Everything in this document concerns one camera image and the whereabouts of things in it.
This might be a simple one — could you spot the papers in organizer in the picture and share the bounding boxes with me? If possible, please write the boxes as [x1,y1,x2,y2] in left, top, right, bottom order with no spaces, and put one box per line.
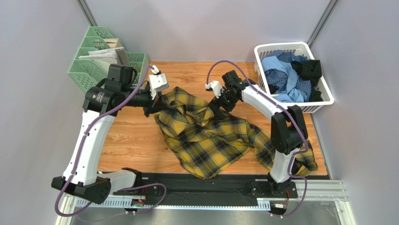
[77,38,124,64]

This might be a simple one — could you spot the green file organizer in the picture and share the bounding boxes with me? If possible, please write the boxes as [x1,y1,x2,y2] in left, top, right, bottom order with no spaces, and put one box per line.
[68,26,150,93]

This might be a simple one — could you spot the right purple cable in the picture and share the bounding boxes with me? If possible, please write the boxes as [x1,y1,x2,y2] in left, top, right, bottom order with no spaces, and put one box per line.
[206,60,310,218]

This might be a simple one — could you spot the light blue shirt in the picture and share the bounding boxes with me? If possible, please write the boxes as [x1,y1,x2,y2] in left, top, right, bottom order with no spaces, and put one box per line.
[261,56,306,103]

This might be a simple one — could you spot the black garment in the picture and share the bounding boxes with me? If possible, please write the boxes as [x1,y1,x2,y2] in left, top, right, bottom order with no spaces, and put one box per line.
[268,60,323,102]

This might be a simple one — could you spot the white laundry basket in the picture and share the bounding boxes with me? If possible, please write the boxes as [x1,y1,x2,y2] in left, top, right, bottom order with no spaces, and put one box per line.
[254,42,335,115]

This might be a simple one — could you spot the blue checked shirt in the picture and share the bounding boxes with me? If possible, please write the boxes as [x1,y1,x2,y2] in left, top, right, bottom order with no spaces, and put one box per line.
[261,50,311,103]

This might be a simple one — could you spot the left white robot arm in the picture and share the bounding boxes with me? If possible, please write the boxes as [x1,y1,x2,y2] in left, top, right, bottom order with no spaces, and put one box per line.
[51,64,169,204]

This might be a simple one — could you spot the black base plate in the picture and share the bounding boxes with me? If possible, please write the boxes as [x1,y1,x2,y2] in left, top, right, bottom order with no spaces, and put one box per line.
[114,172,298,206]

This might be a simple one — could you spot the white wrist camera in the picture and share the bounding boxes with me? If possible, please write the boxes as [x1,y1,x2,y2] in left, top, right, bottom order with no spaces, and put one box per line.
[205,81,224,98]
[149,65,169,100]

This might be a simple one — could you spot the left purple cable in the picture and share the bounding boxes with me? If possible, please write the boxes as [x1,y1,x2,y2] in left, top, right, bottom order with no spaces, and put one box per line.
[54,65,167,218]

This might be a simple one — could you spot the purple cable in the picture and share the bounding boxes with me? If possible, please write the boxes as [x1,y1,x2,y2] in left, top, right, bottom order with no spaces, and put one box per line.
[54,65,167,218]
[206,60,310,218]

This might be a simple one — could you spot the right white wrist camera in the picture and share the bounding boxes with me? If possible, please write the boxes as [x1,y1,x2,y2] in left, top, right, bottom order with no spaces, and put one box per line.
[205,81,224,98]

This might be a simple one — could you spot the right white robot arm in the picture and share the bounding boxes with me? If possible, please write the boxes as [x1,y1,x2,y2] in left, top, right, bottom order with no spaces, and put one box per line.
[205,70,308,196]

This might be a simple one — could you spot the yellow plaid long sleeve shirt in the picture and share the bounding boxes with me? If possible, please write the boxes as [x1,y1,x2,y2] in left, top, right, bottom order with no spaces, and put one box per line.
[154,86,318,180]

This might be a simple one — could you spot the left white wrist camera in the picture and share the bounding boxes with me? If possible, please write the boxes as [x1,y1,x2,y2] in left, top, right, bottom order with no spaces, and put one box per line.
[149,65,169,100]

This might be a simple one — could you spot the grey folder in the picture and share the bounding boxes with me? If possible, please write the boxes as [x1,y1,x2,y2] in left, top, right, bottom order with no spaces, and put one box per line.
[115,49,130,66]

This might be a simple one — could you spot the aluminium rail frame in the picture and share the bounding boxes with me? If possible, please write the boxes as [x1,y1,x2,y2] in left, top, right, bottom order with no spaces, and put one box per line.
[57,173,355,225]

